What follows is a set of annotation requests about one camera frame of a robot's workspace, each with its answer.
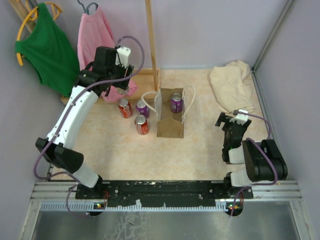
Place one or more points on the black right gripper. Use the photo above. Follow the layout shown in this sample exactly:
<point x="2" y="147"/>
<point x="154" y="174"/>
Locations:
<point x="222" y="118"/>

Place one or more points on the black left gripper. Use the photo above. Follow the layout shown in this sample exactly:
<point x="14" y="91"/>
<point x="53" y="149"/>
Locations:
<point x="123" y="83"/>

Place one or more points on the green cap glass bottle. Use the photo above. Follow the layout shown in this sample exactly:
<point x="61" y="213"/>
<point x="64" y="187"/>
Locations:
<point x="123" y="92"/>

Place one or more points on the red Coca-Cola can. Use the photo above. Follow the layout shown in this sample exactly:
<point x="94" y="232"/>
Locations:
<point x="125" y="108"/>
<point x="141" y="124"/>

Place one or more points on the purple fanta can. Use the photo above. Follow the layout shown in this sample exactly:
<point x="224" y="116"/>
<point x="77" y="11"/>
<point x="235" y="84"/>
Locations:
<point x="142" y="108"/>
<point x="176" y="102"/>

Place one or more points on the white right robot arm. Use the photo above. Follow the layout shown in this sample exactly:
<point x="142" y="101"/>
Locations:
<point x="263" y="161"/>

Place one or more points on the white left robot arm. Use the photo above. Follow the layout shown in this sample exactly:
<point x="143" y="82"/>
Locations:
<point x="58" y="146"/>

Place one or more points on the burlap canvas tote bag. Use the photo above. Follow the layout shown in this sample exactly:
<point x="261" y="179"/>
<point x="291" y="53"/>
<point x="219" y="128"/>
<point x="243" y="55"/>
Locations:
<point x="169" y="124"/>

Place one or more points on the cream folded cloth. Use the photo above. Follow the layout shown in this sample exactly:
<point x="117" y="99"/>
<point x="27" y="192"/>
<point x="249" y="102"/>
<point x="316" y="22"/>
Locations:
<point x="229" y="88"/>

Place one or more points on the pink t-shirt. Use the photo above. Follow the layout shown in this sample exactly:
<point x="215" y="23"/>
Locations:
<point x="94" y="91"/>

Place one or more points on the wooden clothes rack base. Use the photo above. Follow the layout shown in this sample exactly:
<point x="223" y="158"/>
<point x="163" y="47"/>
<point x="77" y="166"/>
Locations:
<point x="150" y="37"/>

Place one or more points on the green tank top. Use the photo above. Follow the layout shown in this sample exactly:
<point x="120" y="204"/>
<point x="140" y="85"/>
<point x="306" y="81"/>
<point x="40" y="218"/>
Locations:
<point x="46" y="47"/>

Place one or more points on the grey clothes hanger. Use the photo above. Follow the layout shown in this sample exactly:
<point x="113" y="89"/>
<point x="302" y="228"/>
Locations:
<point x="87" y="6"/>

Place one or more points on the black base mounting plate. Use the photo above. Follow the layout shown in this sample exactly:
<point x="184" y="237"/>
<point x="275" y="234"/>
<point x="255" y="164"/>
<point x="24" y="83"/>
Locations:
<point x="155" y="194"/>

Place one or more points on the yellow clothes hanger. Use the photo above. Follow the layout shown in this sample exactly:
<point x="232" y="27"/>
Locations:
<point x="31" y="17"/>

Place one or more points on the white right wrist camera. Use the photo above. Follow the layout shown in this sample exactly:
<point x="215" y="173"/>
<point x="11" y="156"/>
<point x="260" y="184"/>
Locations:
<point x="240" y="117"/>

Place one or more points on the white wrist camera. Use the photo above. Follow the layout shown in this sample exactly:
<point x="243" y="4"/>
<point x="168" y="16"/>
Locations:
<point x="240" y="117"/>
<point x="122" y="57"/>

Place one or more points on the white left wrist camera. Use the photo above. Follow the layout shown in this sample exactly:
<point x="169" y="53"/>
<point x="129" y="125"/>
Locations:
<point x="122" y="57"/>

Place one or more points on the aluminium frame rail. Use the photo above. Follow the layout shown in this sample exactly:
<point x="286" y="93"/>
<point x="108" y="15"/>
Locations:
<point x="60" y="196"/>

